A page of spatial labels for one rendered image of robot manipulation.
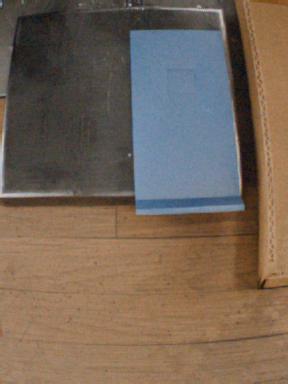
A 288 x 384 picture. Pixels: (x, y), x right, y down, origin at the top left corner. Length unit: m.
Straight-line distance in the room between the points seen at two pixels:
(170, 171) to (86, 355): 0.14
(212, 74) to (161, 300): 0.17
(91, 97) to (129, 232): 0.10
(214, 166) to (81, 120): 0.10
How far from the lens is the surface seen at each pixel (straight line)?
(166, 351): 0.80
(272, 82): 0.87
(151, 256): 0.82
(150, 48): 0.85
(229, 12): 0.90
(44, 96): 0.84
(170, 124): 0.83
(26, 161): 0.83
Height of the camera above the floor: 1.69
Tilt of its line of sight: 71 degrees down
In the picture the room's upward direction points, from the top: straight up
